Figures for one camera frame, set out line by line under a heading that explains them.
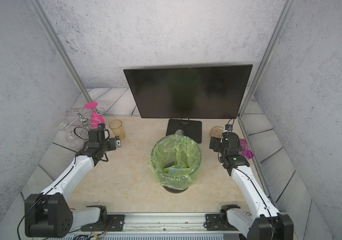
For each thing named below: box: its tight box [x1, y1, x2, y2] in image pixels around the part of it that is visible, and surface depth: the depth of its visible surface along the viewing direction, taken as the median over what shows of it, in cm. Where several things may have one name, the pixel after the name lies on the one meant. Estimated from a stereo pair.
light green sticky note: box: [182, 168, 192, 176], surface depth 87 cm
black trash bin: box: [151, 134, 202, 194], surface depth 76 cm
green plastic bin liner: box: [147, 134, 202, 191], surface depth 76 cm
